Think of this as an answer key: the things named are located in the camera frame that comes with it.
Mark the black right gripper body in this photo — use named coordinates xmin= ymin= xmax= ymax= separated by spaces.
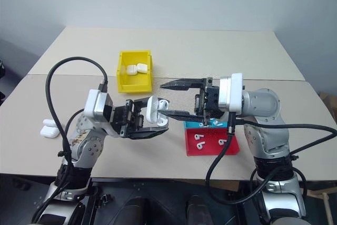
xmin=194 ymin=77 xmax=225 ymax=128

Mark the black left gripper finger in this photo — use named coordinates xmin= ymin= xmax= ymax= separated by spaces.
xmin=133 ymin=97 xmax=152 ymax=112
xmin=128 ymin=126 xmax=170 ymax=140

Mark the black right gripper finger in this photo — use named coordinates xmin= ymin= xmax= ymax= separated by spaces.
xmin=157 ymin=109 xmax=205 ymax=123
xmin=160 ymin=77 xmax=206 ymax=92

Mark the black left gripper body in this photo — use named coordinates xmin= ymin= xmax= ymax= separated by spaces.
xmin=110 ymin=99 xmax=145 ymax=139

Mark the yellow plastic bin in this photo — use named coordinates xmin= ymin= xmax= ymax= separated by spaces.
xmin=115 ymin=50 xmax=155 ymax=94

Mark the teal flat tray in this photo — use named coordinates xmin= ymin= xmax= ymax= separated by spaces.
xmin=182 ymin=120 xmax=230 ymax=130

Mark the red flat tray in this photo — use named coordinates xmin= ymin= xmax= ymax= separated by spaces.
xmin=184 ymin=126 xmax=241 ymax=156

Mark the dark rounded shape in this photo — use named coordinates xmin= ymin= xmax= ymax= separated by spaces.
xmin=185 ymin=194 xmax=212 ymax=225

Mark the brown cardboard box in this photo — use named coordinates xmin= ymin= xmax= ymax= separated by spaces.
xmin=319 ymin=91 xmax=337 ymax=131

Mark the dark object at room edge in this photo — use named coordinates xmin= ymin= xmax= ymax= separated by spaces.
xmin=0 ymin=55 xmax=6 ymax=100

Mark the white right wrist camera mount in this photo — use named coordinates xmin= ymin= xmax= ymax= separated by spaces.
xmin=219 ymin=72 xmax=244 ymax=113

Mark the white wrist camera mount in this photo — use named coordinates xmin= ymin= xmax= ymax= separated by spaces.
xmin=84 ymin=89 xmax=114 ymax=124
xmin=219 ymin=72 xmax=244 ymax=113

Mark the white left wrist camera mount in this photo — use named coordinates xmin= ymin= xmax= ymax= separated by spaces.
xmin=84 ymin=89 xmax=114 ymax=124

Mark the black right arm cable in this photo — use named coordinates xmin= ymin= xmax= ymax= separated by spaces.
xmin=205 ymin=112 xmax=337 ymax=205

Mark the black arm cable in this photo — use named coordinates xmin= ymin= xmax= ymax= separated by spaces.
xmin=205 ymin=112 xmax=337 ymax=205
xmin=31 ymin=56 xmax=110 ymax=224

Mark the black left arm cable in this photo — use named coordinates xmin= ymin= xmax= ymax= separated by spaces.
xmin=31 ymin=56 xmax=110 ymax=224

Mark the wooden frame piece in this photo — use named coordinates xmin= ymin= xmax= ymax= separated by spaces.
xmin=308 ymin=187 xmax=337 ymax=225

